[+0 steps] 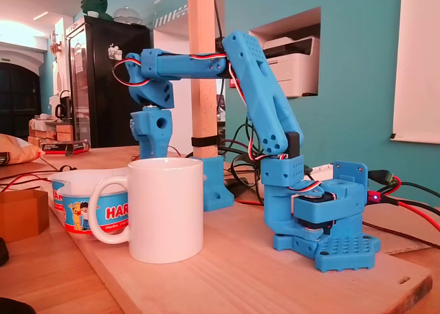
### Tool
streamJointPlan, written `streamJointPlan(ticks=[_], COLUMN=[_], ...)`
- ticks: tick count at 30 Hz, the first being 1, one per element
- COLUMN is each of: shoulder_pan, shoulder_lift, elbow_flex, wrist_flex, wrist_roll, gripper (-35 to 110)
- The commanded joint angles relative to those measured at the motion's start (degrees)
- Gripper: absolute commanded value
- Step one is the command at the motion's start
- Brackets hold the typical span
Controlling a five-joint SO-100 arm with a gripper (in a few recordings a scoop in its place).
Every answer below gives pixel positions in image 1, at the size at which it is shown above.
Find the dark braided cable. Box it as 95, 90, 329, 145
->
362, 221, 440, 251

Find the black velcro strap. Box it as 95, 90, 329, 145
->
190, 134, 220, 148

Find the wooden camera post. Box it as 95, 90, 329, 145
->
187, 0, 220, 159

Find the black electric kettle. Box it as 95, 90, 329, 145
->
54, 89, 74, 122

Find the green terminal power connector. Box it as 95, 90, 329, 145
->
368, 169, 396, 186

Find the brown hexagonal printed container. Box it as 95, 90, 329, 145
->
0, 189, 50, 243

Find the green Yoda figure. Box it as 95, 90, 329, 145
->
80, 0, 114, 22

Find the blue printed post mount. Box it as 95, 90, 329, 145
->
198, 155, 237, 213

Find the black rounded object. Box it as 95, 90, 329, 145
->
0, 297, 37, 314

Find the white office printer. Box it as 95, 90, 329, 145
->
263, 35, 321, 98

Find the thin red wire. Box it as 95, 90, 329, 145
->
132, 144, 183, 160
0, 169, 56, 193
367, 176, 440, 233

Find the red white black servo cable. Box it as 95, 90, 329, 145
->
287, 179, 325, 194
188, 52, 263, 162
112, 54, 149, 88

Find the red and black carton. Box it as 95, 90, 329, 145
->
38, 139, 91, 156

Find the black glass-door fridge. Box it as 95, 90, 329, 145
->
65, 15, 156, 148

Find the black power cable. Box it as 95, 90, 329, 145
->
219, 116, 272, 208

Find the white wall board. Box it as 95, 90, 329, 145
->
390, 0, 440, 145

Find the beige paper bag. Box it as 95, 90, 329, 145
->
0, 133, 45, 166

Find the white fridge sticker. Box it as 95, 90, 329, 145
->
107, 44, 124, 61

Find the light wooden base board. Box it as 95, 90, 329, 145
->
47, 162, 434, 314

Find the wooden crate stack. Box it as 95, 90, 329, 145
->
27, 116, 75, 148

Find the controller board with LED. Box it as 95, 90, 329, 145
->
366, 189, 384, 205

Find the clear glass dome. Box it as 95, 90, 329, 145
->
112, 6, 143, 25

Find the white ceramic mug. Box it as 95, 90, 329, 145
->
88, 157, 206, 265

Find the clear plastic Haribo tub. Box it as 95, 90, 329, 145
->
47, 168, 132, 238

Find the brown cardboard sheet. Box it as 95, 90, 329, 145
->
362, 221, 432, 256

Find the thin black cable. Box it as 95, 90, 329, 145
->
376, 180, 440, 217

